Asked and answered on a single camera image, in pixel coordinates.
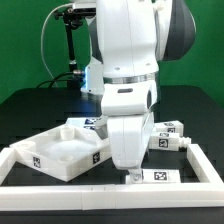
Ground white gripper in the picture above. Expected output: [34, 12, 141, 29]
[107, 112, 154, 184]

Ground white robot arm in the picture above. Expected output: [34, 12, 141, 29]
[72, 0, 196, 183]

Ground white marker base sheet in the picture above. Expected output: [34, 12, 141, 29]
[65, 117, 97, 130]

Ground black cables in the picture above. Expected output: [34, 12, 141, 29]
[35, 71, 85, 89]

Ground white U-shaped fence frame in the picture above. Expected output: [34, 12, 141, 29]
[0, 144, 224, 211]

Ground black camera stand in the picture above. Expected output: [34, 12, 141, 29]
[54, 7, 84, 71]

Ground white cable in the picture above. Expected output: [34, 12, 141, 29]
[40, 3, 75, 81]

